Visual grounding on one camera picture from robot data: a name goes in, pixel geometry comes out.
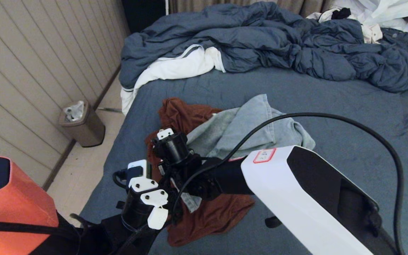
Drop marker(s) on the white plastic bin bag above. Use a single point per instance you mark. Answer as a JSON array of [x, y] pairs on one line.
[[74, 111]]

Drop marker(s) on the black cabinet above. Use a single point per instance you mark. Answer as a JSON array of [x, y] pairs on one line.
[[143, 13]]

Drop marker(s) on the dark blue crumpled duvet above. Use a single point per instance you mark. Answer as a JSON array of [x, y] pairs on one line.
[[260, 35]]

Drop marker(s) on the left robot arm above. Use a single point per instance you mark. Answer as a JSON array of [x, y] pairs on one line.
[[20, 212]]

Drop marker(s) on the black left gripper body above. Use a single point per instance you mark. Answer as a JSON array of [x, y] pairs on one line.
[[143, 237]]

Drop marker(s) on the brown trash bin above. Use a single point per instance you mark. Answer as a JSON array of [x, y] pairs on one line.
[[89, 130]]

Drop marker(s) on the cream jacket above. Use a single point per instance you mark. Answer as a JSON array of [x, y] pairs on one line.
[[372, 33]]

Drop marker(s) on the white vertical pole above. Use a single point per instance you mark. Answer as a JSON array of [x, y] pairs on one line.
[[167, 7]]

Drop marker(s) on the white shirt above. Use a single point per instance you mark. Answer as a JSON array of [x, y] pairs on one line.
[[381, 10]]

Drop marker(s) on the rust brown shorts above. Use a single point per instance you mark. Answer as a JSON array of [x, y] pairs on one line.
[[182, 113]]

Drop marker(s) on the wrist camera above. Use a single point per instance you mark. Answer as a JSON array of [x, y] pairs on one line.
[[170, 147], [143, 198]]

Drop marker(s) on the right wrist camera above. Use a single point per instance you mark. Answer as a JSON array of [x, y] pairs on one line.
[[170, 147]]

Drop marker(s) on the light blue denim jeans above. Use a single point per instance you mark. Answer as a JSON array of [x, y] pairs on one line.
[[253, 127]]

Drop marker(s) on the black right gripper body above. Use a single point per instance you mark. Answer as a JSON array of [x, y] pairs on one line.
[[186, 171]]

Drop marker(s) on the dark denim garment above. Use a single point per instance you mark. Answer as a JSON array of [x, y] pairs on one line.
[[404, 37]]

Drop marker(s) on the small black garment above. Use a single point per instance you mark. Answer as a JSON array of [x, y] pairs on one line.
[[341, 13]]

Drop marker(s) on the blue bed sheet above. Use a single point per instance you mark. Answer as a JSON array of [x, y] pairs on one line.
[[349, 106]]

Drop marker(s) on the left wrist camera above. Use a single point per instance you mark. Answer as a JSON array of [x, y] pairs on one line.
[[143, 198]]

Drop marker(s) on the beige curtain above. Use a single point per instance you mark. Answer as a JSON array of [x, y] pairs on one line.
[[306, 6]]

